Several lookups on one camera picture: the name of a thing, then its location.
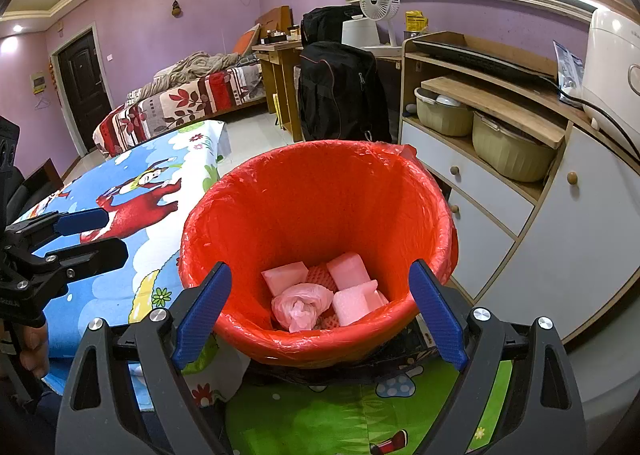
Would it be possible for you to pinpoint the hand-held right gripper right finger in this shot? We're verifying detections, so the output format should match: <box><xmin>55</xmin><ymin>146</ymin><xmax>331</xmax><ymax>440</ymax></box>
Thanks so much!
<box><xmin>409</xmin><ymin>258</ymin><xmax>587</xmax><ymax>455</ymax></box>

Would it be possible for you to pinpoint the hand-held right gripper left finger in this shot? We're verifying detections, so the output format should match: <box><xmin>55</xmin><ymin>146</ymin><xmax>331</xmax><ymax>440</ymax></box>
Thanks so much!
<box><xmin>54</xmin><ymin>262</ymin><xmax>233</xmax><ymax>455</ymax></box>

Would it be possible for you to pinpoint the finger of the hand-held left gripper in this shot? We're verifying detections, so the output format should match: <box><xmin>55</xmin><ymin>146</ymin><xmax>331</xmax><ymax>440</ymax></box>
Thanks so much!
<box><xmin>31</xmin><ymin>236</ymin><xmax>129</xmax><ymax>282</ymax></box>
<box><xmin>4</xmin><ymin>206</ymin><xmax>111</xmax><ymax>249</ymax></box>

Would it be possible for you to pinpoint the white foam sheet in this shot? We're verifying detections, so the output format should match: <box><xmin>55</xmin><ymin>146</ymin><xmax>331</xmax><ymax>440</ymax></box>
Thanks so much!
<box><xmin>326</xmin><ymin>251</ymin><xmax>372</xmax><ymax>292</ymax></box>
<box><xmin>332</xmin><ymin>280</ymin><xmax>390</xmax><ymax>327</ymax></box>
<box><xmin>261</xmin><ymin>261</ymin><xmax>310</xmax><ymax>295</ymax></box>

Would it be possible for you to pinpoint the white tissue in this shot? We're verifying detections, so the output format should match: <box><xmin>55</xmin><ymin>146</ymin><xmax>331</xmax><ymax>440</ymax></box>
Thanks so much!
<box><xmin>271</xmin><ymin>283</ymin><xmax>335</xmax><ymax>333</ymax></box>

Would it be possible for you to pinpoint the red lined trash bin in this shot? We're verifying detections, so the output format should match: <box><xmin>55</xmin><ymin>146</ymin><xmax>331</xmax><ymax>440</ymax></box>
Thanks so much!
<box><xmin>178</xmin><ymin>139</ymin><xmax>460</xmax><ymax>368</ymax></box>

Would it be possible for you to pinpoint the person's left hand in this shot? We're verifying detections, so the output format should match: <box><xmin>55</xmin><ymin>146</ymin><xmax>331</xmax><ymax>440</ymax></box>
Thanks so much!
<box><xmin>18</xmin><ymin>324</ymin><xmax>52</xmax><ymax>379</ymax></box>

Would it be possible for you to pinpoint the brown low table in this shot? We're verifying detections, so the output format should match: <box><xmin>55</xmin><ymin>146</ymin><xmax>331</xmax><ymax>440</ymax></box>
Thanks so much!
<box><xmin>22</xmin><ymin>158</ymin><xmax>65</xmax><ymax>196</ymax></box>

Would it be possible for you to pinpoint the dark door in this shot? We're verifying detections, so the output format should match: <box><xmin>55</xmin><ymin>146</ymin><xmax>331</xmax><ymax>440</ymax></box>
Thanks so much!
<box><xmin>50</xmin><ymin>28</ymin><xmax>113</xmax><ymax>152</ymax></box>

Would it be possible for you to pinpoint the bed with leaf print sheet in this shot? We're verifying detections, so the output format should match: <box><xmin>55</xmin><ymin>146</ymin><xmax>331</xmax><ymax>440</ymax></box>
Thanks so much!
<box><xmin>92</xmin><ymin>62</ymin><xmax>268</xmax><ymax>156</ymax></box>

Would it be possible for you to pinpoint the wooden white storage cabinet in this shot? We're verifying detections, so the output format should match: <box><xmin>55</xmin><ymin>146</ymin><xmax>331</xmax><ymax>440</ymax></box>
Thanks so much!
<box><xmin>397</xmin><ymin>30</ymin><xmax>640</xmax><ymax>343</ymax></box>

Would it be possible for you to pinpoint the brown crumpled blanket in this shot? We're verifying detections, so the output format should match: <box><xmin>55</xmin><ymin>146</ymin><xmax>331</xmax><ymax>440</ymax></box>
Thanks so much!
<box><xmin>150</xmin><ymin>51</ymin><xmax>241</xmax><ymax>86</ymax></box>

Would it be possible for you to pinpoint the large black bag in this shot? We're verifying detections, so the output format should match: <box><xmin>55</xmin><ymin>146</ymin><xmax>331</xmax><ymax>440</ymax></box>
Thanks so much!
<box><xmin>297</xmin><ymin>41</ymin><xmax>393</xmax><ymax>143</ymax></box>

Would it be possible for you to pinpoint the orange pillow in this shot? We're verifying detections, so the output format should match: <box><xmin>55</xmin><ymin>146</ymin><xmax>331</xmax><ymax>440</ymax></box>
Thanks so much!
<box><xmin>234</xmin><ymin>25</ymin><xmax>262</xmax><ymax>58</ymax></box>

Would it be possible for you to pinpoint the wooden desk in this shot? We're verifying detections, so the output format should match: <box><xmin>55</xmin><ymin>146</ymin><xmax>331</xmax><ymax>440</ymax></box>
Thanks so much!
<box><xmin>251</xmin><ymin>40</ymin><xmax>306</xmax><ymax>142</ymax></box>

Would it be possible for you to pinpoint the row of small bottles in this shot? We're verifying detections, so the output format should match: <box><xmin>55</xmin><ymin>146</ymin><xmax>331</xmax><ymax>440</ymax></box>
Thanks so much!
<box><xmin>260</xmin><ymin>25</ymin><xmax>301</xmax><ymax>45</ymax></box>

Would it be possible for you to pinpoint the clear plastic packet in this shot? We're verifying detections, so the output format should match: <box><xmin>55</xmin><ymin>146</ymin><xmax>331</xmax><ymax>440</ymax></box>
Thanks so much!
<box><xmin>552</xmin><ymin>40</ymin><xmax>586</xmax><ymax>106</ymax></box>

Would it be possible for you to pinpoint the wooden headboard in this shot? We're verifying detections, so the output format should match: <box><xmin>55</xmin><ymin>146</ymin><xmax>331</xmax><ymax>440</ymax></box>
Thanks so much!
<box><xmin>257</xmin><ymin>5</ymin><xmax>292</xmax><ymax>43</ymax></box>

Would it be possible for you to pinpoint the white cylinder container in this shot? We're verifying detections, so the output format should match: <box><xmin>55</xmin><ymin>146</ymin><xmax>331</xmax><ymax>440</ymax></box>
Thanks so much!
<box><xmin>341</xmin><ymin>18</ymin><xmax>381</xmax><ymax>51</ymax></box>

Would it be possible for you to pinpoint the yellow packet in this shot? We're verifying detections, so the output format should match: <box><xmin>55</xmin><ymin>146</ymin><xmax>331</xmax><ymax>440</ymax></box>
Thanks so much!
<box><xmin>404</xmin><ymin>10</ymin><xmax>430</xmax><ymax>33</ymax></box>

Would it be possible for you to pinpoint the white rice cooker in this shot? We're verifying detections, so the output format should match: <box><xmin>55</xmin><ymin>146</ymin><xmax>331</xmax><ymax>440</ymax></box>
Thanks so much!
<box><xmin>580</xmin><ymin>8</ymin><xmax>640</xmax><ymax>128</ymax></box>

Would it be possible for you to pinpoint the black backpack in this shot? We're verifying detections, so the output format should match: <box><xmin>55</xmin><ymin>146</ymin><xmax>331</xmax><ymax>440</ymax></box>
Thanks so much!
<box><xmin>301</xmin><ymin>6</ymin><xmax>366</xmax><ymax>47</ymax></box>

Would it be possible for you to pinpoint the white desk fan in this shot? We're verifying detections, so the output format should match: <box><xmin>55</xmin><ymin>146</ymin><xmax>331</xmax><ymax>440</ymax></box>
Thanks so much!
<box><xmin>358</xmin><ymin>0</ymin><xmax>402</xmax><ymax>50</ymax></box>

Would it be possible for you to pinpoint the black power cable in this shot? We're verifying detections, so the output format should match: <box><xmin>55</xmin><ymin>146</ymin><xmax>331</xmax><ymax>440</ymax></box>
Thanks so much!
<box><xmin>540</xmin><ymin>75</ymin><xmax>640</xmax><ymax>161</ymax></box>

